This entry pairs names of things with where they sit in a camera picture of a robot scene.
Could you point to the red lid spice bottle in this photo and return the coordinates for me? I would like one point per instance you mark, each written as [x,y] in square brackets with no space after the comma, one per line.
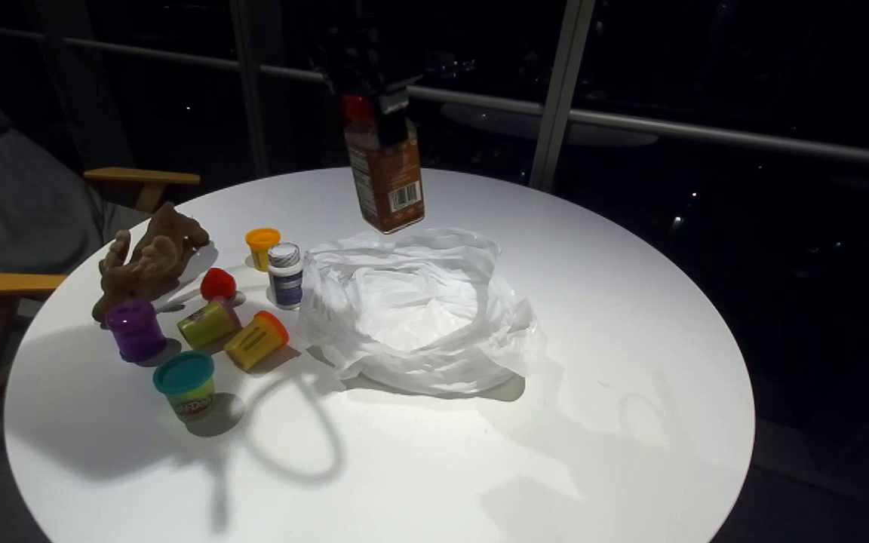
[384,159]

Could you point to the red round lid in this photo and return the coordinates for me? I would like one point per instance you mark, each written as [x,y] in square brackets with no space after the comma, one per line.
[218,284]

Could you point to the pink lid dough tub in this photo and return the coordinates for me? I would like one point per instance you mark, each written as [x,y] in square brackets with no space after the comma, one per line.
[208,326]

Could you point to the teal lid green dough tub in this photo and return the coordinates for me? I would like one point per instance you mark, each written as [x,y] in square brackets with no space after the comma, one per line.
[186,382]

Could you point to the purple dough tub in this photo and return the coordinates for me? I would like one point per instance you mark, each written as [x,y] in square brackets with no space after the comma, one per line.
[134,329]

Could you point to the white plastic bag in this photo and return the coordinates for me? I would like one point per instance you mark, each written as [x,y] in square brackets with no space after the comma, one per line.
[424,311]

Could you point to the orange lid yellow dough tub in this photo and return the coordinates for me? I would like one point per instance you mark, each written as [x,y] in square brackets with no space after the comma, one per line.
[260,242]

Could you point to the brown plush moose toy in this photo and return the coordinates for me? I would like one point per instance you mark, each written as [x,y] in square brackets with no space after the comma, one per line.
[152,264]

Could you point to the wooden armchair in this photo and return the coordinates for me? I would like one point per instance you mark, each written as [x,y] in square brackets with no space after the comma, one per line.
[53,218]

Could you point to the window frame railing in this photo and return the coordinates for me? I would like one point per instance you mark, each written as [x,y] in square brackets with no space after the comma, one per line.
[545,89]

